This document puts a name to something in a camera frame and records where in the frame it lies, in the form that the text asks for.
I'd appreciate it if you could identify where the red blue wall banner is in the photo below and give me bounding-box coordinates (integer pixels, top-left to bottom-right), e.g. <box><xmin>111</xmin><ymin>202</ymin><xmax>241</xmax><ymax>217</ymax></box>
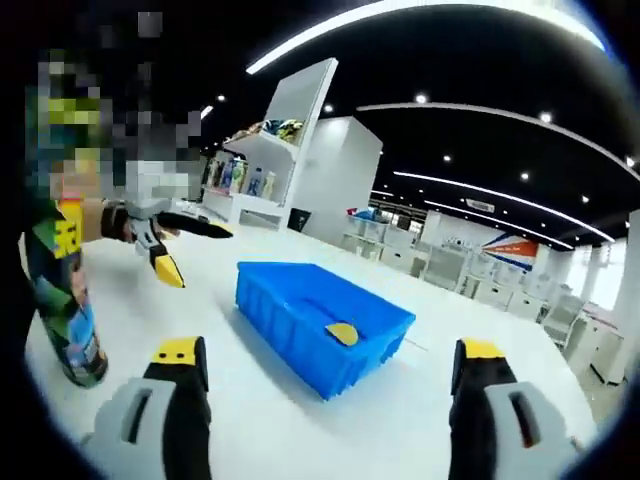
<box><xmin>480</xmin><ymin>235</ymin><xmax>540</xmax><ymax>274</ymax></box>

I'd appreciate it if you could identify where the curved ceiling light strip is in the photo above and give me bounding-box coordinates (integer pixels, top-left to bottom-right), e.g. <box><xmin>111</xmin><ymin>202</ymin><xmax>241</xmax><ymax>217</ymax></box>
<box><xmin>393</xmin><ymin>171</ymin><xmax>616</xmax><ymax>244</ymax></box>

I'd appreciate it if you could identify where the row of blue snack packs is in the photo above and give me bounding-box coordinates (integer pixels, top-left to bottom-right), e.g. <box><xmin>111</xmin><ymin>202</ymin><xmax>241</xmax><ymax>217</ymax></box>
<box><xmin>205</xmin><ymin>155</ymin><xmax>234</xmax><ymax>191</ymax></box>

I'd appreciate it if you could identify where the straight ceiling light strip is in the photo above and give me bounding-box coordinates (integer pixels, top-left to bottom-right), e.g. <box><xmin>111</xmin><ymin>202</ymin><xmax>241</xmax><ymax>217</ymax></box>
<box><xmin>245</xmin><ymin>0</ymin><xmax>416</xmax><ymax>76</ymax></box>

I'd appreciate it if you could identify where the person's left hand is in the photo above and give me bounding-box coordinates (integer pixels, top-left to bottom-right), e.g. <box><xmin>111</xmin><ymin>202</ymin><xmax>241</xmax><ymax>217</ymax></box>
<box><xmin>79</xmin><ymin>198</ymin><xmax>134</xmax><ymax>245</ymax></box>

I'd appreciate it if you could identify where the black bin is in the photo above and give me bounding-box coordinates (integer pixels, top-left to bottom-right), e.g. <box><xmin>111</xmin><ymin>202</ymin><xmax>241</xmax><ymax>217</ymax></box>
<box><xmin>288</xmin><ymin>207</ymin><xmax>312</xmax><ymax>234</ymax></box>

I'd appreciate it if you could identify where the white table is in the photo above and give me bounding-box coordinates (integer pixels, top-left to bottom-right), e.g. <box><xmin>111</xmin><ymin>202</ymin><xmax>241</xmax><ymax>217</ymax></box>
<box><xmin>24</xmin><ymin>219</ymin><xmax>599</xmax><ymax>480</ymax></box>

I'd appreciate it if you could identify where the row of white cabinets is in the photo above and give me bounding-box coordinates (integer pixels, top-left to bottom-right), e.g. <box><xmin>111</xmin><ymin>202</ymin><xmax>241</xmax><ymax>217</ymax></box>
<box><xmin>342</xmin><ymin>209</ymin><xmax>626</xmax><ymax>386</ymax></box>

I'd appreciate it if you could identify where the pile of colourful snack bags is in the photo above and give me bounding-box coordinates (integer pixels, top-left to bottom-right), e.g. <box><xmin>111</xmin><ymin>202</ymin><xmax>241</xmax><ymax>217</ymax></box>
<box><xmin>234</xmin><ymin>117</ymin><xmax>305</xmax><ymax>140</ymax></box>

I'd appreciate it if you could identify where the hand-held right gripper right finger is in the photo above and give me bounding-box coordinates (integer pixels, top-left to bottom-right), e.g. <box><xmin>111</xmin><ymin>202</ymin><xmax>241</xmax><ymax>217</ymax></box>
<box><xmin>447</xmin><ymin>337</ymin><xmax>589</xmax><ymax>480</ymax></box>

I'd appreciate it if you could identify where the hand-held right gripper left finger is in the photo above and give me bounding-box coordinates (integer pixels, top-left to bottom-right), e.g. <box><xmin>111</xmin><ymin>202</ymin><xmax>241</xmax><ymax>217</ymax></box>
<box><xmin>82</xmin><ymin>335</ymin><xmax>214</xmax><ymax>480</ymax></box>

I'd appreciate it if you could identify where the white display shelf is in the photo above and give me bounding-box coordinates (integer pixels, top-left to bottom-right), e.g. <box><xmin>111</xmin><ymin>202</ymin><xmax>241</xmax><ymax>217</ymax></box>
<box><xmin>202</xmin><ymin>57</ymin><xmax>340</xmax><ymax>231</ymax></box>

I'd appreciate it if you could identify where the blue plastic box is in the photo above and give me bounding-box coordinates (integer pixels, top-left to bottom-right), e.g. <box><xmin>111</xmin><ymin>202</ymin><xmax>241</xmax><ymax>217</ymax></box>
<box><xmin>235</xmin><ymin>260</ymin><xmax>418</xmax><ymax>403</ymax></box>

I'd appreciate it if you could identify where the white square column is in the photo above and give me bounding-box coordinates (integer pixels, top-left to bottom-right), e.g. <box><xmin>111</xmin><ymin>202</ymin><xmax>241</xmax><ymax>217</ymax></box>
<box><xmin>289</xmin><ymin>115</ymin><xmax>384</xmax><ymax>234</ymax></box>

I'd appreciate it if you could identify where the dark printed chip container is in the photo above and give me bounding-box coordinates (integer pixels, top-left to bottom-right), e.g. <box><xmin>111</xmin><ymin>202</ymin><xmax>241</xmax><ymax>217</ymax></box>
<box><xmin>23</xmin><ymin>198</ymin><xmax>110</xmax><ymax>390</ymax></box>

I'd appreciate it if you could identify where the white green bottle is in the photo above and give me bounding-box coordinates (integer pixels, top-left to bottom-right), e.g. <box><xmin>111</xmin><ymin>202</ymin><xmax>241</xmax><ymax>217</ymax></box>
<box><xmin>230</xmin><ymin>159</ymin><xmax>248</xmax><ymax>194</ymax></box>

